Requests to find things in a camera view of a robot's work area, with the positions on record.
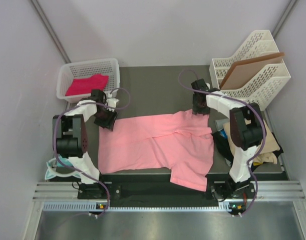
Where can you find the grey slotted cable duct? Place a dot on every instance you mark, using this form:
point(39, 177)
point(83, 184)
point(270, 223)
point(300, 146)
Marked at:
point(60, 206)

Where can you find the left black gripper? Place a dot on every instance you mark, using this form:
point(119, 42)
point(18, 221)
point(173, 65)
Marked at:
point(109, 123)

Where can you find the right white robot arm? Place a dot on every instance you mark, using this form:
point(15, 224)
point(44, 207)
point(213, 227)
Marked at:
point(247, 130)

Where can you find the beige folded t-shirt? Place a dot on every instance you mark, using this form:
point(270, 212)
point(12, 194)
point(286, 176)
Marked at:
point(268, 147)

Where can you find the magenta folded t-shirt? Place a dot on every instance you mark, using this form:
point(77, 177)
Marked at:
point(86, 85)

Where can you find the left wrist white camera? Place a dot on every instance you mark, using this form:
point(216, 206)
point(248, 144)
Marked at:
point(111, 101)

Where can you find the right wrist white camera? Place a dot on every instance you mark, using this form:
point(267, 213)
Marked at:
point(211, 90)

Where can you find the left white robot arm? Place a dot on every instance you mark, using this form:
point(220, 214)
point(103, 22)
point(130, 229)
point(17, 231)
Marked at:
point(70, 140)

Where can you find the white plastic mesh basket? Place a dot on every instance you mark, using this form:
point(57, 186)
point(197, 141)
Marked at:
point(85, 69)

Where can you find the pink t-shirt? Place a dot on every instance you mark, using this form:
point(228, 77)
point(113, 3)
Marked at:
point(181, 142)

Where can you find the grey folded t-shirt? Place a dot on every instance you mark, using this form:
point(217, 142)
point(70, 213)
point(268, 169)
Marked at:
point(219, 123)

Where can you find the white perforated file organizer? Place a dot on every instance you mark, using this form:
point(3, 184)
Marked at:
point(266, 84)

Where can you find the brown cardboard sheet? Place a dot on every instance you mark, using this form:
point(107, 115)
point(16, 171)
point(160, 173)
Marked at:
point(241, 72)

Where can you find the wrist white camera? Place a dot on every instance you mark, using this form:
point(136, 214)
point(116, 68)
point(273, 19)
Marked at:
point(211, 90)
point(111, 101)

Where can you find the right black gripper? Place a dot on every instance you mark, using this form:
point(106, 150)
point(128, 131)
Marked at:
point(197, 111)

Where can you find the black t-shirt with blue print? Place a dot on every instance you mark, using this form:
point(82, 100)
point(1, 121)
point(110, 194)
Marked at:
point(222, 145)

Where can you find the aluminium frame rail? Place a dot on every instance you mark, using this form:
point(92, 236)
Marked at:
point(266, 190)

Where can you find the teal headphones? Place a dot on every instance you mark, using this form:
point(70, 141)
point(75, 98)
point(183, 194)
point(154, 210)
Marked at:
point(56, 169)

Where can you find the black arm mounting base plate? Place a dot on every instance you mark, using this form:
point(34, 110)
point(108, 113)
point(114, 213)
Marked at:
point(215, 193)

